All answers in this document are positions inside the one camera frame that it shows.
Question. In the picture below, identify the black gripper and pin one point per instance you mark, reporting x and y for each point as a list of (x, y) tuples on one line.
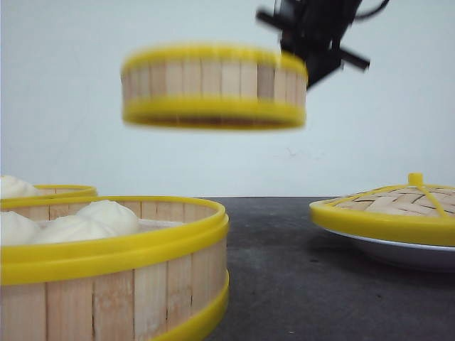
[(312, 31)]

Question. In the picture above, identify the bamboo steamer drawer yellow rims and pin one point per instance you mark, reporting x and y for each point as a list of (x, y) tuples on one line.
[(214, 86)]

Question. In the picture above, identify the woven bamboo steamer lid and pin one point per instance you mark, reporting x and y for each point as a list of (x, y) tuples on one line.
[(412, 213)]

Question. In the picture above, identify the white plate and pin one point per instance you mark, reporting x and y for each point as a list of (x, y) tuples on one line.
[(414, 256)]

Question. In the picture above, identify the white steamed bun front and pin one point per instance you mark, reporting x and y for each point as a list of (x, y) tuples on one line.
[(98, 220)]

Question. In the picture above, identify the white steamed bun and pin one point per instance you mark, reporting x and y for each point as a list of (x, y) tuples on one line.
[(98, 220), (12, 187), (17, 229)]

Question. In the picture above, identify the white steamed bun rear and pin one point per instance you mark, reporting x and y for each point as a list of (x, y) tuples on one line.
[(12, 187)]

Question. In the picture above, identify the white steamed bun left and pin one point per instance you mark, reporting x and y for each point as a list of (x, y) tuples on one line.
[(17, 229)]

